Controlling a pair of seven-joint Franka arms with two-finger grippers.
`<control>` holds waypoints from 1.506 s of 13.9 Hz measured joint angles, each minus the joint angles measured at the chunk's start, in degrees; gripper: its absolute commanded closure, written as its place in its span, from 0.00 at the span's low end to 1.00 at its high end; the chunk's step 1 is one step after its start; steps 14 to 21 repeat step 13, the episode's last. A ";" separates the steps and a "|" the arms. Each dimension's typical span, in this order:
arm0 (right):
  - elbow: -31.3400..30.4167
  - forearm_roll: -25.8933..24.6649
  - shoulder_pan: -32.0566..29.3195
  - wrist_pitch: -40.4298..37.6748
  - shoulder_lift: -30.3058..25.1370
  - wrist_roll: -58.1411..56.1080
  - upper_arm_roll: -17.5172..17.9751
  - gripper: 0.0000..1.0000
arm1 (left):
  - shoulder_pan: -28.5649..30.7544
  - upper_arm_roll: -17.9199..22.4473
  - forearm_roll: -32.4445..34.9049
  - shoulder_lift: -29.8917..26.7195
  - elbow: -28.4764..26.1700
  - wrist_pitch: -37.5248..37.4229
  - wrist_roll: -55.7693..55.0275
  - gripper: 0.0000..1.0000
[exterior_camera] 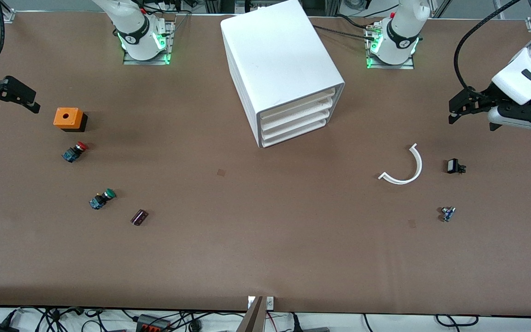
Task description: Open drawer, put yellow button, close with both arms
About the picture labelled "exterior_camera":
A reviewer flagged aluminium frame structure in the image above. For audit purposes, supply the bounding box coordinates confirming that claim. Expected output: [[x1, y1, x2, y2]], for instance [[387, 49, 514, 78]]
[[203, 0, 259, 14]]

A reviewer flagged black base cable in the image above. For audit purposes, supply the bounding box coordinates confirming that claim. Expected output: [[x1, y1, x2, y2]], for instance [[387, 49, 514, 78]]
[[314, 24, 379, 41]]

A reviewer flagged white curved plastic piece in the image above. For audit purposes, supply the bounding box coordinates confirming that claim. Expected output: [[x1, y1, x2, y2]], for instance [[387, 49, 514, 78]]
[[378, 143, 423, 185]]

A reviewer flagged red push button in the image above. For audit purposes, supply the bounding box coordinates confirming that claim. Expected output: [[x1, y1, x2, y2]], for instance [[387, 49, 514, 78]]
[[61, 142, 89, 163]]

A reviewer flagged black looped cable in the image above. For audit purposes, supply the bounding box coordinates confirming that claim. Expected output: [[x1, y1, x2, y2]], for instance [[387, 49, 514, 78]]
[[435, 314, 479, 327]]

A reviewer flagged orange button box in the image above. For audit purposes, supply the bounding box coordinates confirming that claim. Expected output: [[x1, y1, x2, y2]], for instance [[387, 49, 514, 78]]
[[53, 107, 88, 133]]

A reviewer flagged black orange power strip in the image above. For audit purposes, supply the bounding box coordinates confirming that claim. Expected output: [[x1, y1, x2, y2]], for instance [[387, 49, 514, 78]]
[[136, 314, 172, 332]]

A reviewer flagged green push button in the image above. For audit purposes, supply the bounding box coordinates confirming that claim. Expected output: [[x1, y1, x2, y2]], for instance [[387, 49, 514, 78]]
[[89, 188, 117, 210]]

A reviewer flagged brown camera post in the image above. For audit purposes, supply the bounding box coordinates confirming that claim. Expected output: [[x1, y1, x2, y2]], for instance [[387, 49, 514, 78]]
[[236, 296, 266, 332]]

